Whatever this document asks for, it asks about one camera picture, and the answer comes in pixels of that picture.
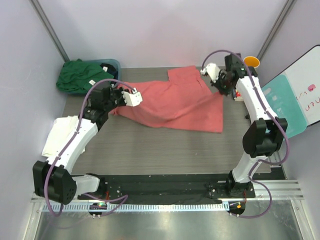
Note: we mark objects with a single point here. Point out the pink t-shirt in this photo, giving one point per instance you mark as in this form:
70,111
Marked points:
183,102

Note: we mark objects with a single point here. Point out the red book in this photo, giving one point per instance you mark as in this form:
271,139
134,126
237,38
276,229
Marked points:
237,96

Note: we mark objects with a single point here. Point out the whiteboard with black frame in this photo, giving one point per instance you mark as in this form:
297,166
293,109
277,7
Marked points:
304,77

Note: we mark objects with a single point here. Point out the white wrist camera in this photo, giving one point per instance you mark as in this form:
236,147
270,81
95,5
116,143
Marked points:
132,98
211,70

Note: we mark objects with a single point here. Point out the green t-shirt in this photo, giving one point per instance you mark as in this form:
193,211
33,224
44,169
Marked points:
80,77

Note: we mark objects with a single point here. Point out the white mug orange inside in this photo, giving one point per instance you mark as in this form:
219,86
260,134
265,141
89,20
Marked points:
252,61

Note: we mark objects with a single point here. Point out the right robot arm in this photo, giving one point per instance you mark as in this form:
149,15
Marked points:
266,132

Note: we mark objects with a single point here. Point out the dark navy t-shirt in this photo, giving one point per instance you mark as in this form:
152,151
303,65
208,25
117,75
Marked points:
110,69

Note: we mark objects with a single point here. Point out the folded white t-shirt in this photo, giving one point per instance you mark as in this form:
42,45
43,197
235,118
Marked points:
58,135

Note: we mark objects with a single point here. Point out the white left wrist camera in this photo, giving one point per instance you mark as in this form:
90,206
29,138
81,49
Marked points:
132,98

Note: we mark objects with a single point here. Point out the teal folding board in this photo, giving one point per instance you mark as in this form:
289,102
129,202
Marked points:
282,100

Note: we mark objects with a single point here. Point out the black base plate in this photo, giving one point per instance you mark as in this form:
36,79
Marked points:
173,189

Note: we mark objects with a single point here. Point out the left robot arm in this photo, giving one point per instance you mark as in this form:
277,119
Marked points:
53,178

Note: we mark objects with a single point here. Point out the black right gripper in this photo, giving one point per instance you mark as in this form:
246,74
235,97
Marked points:
216,84

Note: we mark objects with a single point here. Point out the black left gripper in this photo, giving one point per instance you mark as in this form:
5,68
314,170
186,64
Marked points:
118,91

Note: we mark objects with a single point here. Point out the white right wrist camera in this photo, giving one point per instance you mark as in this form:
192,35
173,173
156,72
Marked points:
211,70

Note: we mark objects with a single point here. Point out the aluminium rail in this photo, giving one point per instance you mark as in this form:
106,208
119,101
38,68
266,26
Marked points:
265,190

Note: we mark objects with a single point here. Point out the blue plastic bin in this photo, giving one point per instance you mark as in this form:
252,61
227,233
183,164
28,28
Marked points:
115,72

